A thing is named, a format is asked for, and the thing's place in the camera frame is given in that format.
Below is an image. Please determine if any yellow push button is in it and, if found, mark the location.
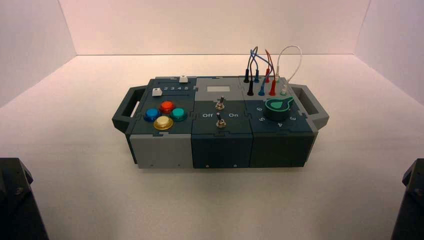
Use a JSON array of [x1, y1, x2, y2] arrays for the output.
[[152, 115, 174, 131]]

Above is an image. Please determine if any teal push button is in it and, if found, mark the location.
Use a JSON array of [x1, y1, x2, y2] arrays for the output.
[[170, 107, 188, 122]]

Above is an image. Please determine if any orange push button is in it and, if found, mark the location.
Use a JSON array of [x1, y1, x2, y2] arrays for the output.
[[158, 100, 175, 115]]

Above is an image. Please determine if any red jumper wire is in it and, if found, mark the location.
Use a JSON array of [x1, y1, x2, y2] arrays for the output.
[[264, 48, 278, 97]]

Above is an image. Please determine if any white jumper wire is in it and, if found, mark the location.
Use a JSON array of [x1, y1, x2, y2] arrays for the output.
[[275, 45, 303, 97]]

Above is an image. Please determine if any blue push button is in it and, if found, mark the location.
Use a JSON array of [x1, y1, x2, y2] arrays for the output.
[[143, 108, 162, 123]]

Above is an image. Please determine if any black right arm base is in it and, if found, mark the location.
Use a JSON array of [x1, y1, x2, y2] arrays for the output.
[[390, 158, 424, 240]]

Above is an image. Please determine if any green pointer knob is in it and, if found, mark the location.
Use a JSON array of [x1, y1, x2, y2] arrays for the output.
[[263, 96, 295, 122]]

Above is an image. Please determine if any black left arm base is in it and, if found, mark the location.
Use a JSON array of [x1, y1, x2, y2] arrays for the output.
[[0, 157, 50, 240]]

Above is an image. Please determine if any black jumper wire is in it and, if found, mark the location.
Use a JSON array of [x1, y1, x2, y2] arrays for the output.
[[243, 46, 259, 97]]

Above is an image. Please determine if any grey and teal control box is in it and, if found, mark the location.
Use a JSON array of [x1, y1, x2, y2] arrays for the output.
[[111, 75, 330, 170]]

